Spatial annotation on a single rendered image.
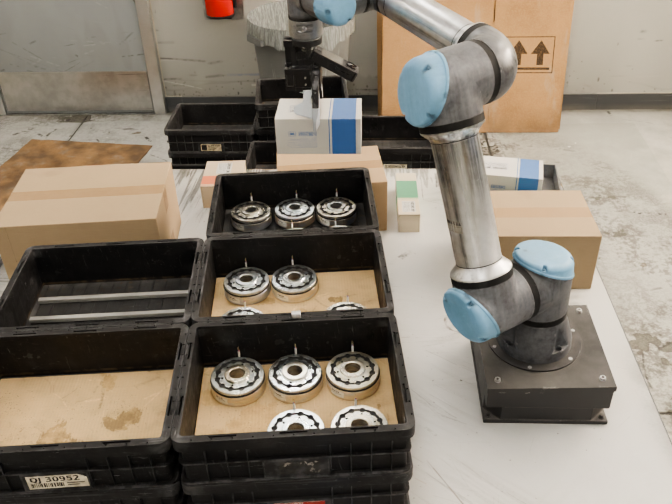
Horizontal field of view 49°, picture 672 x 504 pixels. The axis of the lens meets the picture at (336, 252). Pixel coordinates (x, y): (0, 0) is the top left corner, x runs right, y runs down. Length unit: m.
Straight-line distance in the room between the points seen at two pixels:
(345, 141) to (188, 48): 2.89
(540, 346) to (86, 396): 0.89
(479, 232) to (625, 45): 3.40
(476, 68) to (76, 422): 0.95
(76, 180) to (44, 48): 2.75
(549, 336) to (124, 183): 1.15
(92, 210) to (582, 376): 1.21
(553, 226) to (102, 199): 1.14
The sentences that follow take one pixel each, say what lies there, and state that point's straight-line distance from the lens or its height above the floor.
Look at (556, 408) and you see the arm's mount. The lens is 1.56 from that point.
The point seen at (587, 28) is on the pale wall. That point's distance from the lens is 4.55.
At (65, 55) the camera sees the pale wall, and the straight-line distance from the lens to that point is 4.76.
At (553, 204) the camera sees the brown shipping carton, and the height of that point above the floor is 0.86.
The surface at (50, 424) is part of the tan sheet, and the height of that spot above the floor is 0.83.
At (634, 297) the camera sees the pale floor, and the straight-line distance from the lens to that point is 3.15.
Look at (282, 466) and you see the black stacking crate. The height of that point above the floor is 0.85.
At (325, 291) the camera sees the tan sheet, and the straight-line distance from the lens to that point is 1.65.
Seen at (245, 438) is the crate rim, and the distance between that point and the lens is 1.22.
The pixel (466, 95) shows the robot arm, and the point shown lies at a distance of 1.26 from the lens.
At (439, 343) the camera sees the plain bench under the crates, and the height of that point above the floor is 0.70.
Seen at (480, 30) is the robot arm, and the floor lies 1.42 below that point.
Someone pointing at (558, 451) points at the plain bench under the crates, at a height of 0.70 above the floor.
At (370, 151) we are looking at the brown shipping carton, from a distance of 2.17.
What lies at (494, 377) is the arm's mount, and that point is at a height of 0.80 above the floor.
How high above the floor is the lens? 1.84
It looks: 35 degrees down
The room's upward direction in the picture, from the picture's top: 2 degrees counter-clockwise
